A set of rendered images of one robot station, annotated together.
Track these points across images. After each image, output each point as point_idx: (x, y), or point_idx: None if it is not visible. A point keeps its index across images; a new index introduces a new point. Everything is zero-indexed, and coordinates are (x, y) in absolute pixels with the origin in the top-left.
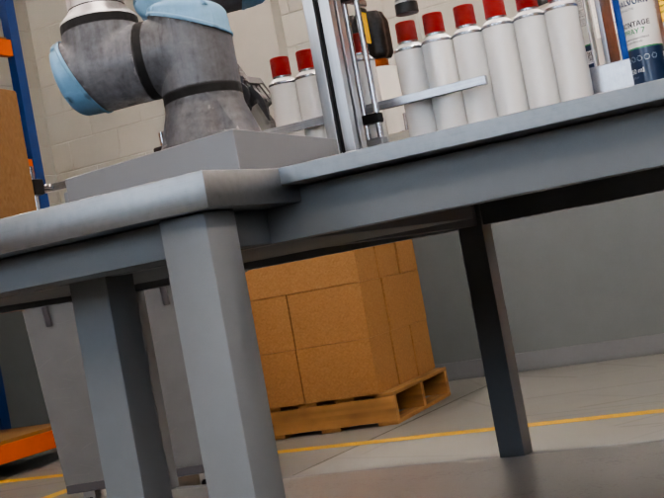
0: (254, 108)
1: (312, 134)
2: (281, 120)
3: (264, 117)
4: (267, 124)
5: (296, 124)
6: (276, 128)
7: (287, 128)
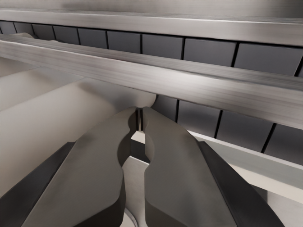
0: (58, 217)
1: (42, 67)
2: (41, 102)
3: (73, 157)
4: (93, 136)
5: (14, 39)
6: (53, 47)
7: (37, 41)
